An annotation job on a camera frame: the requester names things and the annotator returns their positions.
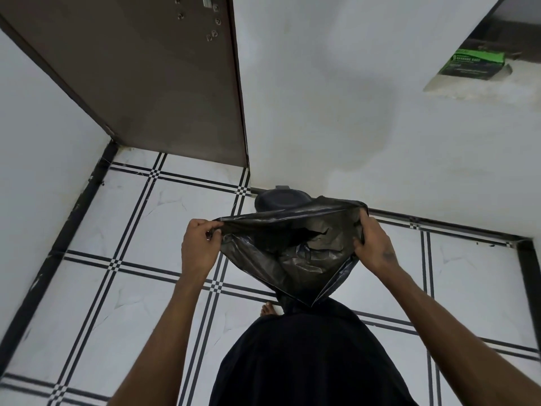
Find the person's right hand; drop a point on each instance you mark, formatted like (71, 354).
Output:
(376, 245)

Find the person's left hand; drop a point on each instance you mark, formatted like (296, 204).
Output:
(198, 249)

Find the person's left thumb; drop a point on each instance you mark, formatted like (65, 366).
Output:
(210, 224)

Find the person's right thumb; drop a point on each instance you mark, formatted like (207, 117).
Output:
(366, 227)

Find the black plastic garbage bag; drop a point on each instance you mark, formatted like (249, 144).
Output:
(291, 249)

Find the person's left forearm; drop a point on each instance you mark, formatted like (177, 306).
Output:
(165, 338)

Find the person's right forearm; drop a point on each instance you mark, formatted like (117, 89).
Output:
(456, 338)

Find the dark round trash bin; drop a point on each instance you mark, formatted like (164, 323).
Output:
(281, 200)

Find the person's bare foot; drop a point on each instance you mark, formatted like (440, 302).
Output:
(269, 310)

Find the person's black clothing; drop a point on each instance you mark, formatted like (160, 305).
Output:
(310, 355)

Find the brown wooden door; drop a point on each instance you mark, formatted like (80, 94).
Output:
(139, 76)

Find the green garbage bag box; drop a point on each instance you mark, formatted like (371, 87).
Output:
(476, 63)

